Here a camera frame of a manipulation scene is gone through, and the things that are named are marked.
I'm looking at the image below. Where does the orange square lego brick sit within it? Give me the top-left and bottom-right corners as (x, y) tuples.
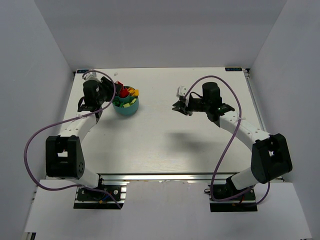
(127, 87), (135, 95)

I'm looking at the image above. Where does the yellow long lego brick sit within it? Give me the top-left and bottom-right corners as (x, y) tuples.
(131, 89), (139, 97)

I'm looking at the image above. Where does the red arched lego brick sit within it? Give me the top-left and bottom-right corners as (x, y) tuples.
(115, 80), (124, 88)

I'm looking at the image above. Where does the red long lego brick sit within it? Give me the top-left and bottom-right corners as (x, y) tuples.
(118, 87), (130, 98)

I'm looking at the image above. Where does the green lego plate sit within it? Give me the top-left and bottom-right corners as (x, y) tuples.
(112, 99), (121, 107)

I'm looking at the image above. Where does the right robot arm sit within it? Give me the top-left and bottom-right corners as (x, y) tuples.
(172, 82), (293, 192)

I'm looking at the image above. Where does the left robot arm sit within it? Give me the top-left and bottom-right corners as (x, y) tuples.
(45, 77), (123, 189)

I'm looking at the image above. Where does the teal divided round container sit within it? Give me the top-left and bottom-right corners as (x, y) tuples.
(112, 86), (139, 116)

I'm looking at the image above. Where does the right table logo sticker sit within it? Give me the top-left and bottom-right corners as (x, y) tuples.
(224, 67), (243, 72)

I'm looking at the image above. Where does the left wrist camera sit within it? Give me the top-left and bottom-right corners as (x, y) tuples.
(82, 71), (100, 82)

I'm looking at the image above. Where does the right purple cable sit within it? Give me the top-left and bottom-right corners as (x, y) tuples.
(184, 75), (271, 206)

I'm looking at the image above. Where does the purple cable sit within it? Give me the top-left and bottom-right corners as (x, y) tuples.
(23, 69), (123, 210)
(184, 75), (271, 206)

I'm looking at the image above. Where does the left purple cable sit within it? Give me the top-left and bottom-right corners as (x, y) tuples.
(23, 69), (123, 210)

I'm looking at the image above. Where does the aluminium right table rail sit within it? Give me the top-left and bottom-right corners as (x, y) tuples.
(243, 68), (265, 130)

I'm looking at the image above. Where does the aluminium table rail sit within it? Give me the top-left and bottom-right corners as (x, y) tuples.
(94, 171), (238, 183)
(243, 68), (265, 130)

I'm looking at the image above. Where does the aluminium front table rail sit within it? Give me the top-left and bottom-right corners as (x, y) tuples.
(94, 171), (238, 183)

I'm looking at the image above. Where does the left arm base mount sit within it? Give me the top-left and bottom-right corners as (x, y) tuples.
(73, 184), (126, 210)

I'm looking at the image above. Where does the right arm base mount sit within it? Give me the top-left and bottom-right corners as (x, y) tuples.
(203, 184), (258, 213)

